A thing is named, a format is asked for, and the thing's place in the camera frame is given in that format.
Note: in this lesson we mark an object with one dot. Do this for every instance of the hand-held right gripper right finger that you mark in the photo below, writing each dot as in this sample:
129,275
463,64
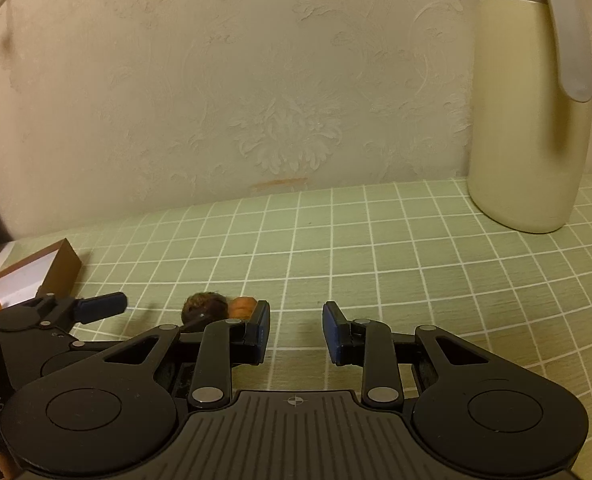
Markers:
332,332

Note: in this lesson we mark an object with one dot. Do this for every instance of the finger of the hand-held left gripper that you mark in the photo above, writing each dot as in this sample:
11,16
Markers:
95,344
100,305

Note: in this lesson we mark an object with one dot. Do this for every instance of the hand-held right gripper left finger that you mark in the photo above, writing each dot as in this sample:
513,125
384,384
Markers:
262,332

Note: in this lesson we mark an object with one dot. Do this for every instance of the small orange fruit piece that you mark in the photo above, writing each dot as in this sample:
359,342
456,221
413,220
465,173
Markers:
242,306

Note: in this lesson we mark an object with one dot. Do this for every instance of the brown box white inside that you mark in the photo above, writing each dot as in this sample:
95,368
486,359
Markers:
55,267

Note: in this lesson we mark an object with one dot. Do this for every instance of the dark passion fruit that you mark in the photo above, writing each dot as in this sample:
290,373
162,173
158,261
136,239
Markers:
205,305

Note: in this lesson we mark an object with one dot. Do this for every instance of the green checked tablecloth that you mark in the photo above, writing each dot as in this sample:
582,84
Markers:
401,270

